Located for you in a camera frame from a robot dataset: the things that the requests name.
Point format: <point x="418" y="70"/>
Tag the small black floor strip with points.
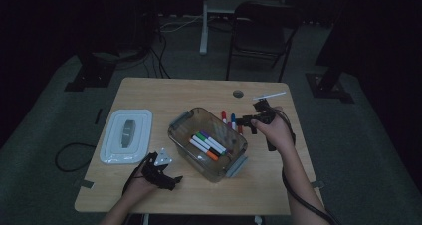
<point x="98" y="116"/>

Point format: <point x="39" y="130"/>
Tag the white desk frame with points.
<point x="203" y="36"/>

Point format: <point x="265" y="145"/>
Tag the grey tape piece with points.
<point x="316" y="184"/>
<point x="84" y="184"/>

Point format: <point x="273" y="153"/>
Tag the person's left hand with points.
<point x="139" y="190"/>

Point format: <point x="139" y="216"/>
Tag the black folding chair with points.
<point x="262" y="36"/>

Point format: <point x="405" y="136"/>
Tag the person's right hand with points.
<point x="278" y="135"/>

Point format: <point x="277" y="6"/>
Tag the green capped white marker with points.
<point x="199" y="137"/>

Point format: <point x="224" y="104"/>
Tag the black capped white marker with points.
<point x="215" y="152"/>

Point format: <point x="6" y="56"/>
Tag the black equipment rack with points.
<point x="132" y="19"/>

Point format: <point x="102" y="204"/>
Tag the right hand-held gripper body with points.
<point x="265" y="113"/>

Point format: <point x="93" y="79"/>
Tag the grey round table grommet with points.
<point x="238" y="93"/>

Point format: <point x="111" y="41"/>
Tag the orange capped white marker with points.
<point x="212" y="157"/>

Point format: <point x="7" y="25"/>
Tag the white box lid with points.
<point x="112" y="145"/>

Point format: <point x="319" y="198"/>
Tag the black stand base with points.
<point x="326" y="87"/>
<point x="93" y="75"/>

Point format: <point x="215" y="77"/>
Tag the blue capped white marker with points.
<point x="233" y="117"/>

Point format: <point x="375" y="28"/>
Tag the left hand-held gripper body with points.
<point x="159" y="177"/>

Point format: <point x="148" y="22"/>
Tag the red capped white marker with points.
<point x="224" y="116"/>
<point x="240" y="129"/>

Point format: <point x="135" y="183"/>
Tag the transparent brown storage box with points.
<point x="185" y="132"/>

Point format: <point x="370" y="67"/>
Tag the purple capped white marker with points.
<point x="215" y="142"/>

